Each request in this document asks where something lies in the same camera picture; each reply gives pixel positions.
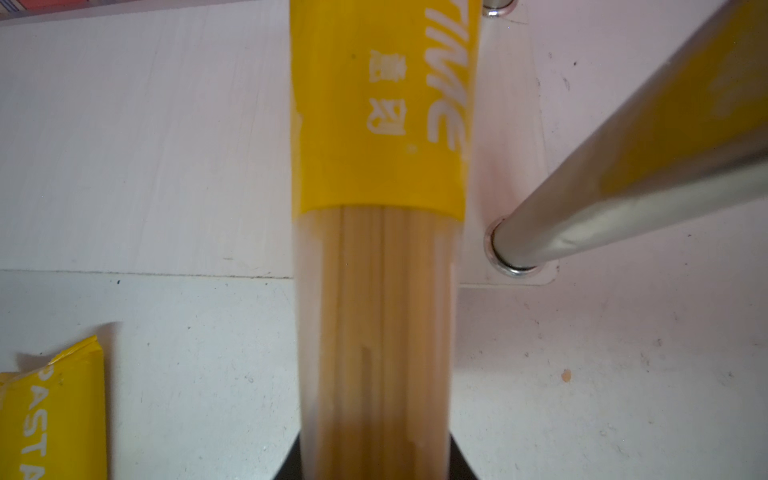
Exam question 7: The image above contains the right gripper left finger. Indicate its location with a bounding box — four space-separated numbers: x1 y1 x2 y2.
273 435 302 480

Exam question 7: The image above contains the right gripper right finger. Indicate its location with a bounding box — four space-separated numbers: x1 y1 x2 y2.
448 435 478 480

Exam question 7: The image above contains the yellow Pastatime bag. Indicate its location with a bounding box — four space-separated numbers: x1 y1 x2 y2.
1 336 108 479
289 1 482 479

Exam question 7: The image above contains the white two-tier shelf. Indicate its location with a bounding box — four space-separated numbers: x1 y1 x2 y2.
0 0 768 288

